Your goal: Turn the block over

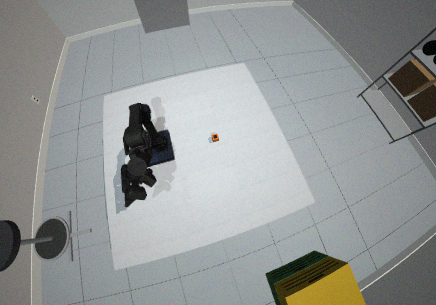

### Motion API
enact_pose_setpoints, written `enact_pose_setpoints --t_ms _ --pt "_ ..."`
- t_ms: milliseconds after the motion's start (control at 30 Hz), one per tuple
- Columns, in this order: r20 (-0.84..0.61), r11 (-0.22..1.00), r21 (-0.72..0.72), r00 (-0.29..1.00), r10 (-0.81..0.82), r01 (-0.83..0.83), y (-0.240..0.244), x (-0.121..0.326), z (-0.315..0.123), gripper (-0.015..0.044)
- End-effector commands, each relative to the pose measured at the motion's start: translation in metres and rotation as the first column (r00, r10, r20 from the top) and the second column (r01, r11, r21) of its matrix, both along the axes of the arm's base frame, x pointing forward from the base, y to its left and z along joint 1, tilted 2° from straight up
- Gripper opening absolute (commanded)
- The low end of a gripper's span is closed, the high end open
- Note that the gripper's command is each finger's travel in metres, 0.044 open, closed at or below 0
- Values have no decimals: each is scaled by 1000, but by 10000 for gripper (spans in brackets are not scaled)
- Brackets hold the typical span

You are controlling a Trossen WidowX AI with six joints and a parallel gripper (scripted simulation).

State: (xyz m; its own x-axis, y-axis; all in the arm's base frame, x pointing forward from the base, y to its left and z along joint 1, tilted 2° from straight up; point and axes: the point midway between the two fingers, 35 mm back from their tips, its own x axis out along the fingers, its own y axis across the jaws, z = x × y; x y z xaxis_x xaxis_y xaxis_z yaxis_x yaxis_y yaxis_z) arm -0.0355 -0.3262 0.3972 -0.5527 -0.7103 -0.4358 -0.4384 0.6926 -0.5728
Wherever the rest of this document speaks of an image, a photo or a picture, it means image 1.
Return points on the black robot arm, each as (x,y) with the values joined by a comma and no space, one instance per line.
(137,139)

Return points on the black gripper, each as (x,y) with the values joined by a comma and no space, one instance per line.
(134,191)

